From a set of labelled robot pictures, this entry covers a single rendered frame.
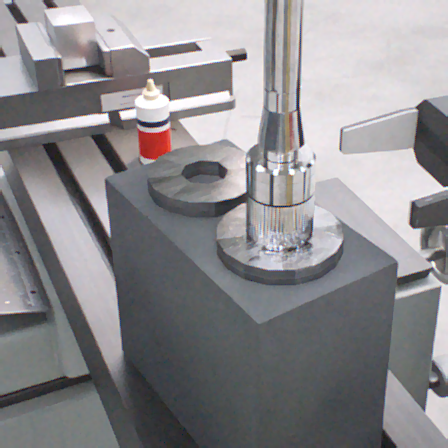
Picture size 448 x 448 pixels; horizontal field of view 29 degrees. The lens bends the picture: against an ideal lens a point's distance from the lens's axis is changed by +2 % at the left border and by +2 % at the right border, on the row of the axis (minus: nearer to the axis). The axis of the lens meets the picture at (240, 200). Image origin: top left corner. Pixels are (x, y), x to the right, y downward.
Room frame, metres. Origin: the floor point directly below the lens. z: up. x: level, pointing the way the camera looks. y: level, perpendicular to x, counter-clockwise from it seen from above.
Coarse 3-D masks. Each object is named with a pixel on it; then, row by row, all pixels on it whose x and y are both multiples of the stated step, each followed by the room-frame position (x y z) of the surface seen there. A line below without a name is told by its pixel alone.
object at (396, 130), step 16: (400, 112) 0.59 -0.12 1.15; (416, 112) 0.59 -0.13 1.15; (352, 128) 0.57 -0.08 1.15; (368, 128) 0.57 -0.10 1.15; (384, 128) 0.58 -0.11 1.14; (400, 128) 0.58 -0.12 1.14; (352, 144) 0.57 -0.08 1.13; (368, 144) 0.57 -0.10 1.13; (384, 144) 0.58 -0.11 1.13; (400, 144) 0.58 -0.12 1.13
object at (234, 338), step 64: (128, 192) 0.57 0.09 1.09; (192, 192) 0.55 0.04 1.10; (128, 256) 0.57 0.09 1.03; (192, 256) 0.49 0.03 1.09; (256, 256) 0.47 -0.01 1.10; (320, 256) 0.47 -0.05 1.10; (384, 256) 0.49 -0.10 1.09; (128, 320) 0.58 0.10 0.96; (192, 320) 0.49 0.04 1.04; (256, 320) 0.42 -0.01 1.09; (320, 320) 0.44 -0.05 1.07; (384, 320) 0.48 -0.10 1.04; (192, 384) 0.49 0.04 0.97; (256, 384) 0.42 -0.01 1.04; (320, 384) 0.44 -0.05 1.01; (384, 384) 0.48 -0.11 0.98
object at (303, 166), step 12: (252, 156) 0.50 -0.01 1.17; (264, 156) 0.50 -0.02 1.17; (300, 156) 0.50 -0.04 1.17; (312, 156) 0.49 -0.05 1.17; (252, 168) 0.48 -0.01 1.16; (264, 168) 0.48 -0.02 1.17; (276, 168) 0.48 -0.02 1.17; (288, 168) 0.48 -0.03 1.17; (300, 168) 0.48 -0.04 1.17; (312, 168) 0.49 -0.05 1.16; (264, 180) 0.48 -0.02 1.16; (276, 180) 0.48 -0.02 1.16; (288, 180) 0.48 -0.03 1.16; (300, 180) 0.48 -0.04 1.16
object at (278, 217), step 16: (256, 192) 0.48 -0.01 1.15; (272, 192) 0.48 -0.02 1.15; (288, 192) 0.48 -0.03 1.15; (304, 192) 0.48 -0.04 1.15; (256, 208) 0.48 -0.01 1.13; (272, 208) 0.48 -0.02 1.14; (288, 208) 0.48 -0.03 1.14; (304, 208) 0.48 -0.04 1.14; (256, 224) 0.48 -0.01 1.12; (272, 224) 0.48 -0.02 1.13; (288, 224) 0.48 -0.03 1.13; (304, 224) 0.48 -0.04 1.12; (256, 240) 0.48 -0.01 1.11; (272, 240) 0.48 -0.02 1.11; (288, 240) 0.48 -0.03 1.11; (304, 240) 0.48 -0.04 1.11
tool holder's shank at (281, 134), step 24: (264, 0) 0.50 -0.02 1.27; (288, 0) 0.49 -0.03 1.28; (264, 24) 0.50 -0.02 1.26; (288, 24) 0.49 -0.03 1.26; (264, 48) 0.50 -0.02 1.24; (288, 48) 0.49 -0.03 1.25; (264, 72) 0.50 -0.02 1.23; (288, 72) 0.49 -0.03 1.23; (264, 96) 0.49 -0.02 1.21; (288, 96) 0.49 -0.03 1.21; (264, 120) 0.49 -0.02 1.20; (288, 120) 0.49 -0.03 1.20; (264, 144) 0.49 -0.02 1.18; (288, 144) 0.48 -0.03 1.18
